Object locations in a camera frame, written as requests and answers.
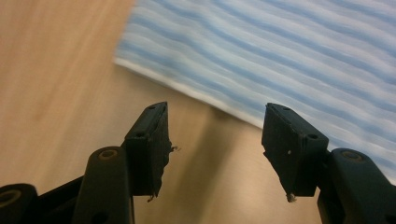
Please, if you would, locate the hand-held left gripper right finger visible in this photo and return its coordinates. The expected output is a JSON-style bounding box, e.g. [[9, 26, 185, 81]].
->
[[261, 102, 330, 203]]

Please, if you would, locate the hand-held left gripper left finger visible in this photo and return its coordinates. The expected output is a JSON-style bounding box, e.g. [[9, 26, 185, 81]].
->
[[120, 101, 173, 199]]

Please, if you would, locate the blue striped baby garment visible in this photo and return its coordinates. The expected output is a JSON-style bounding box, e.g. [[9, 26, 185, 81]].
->
[[113, 0, 396, 185]]

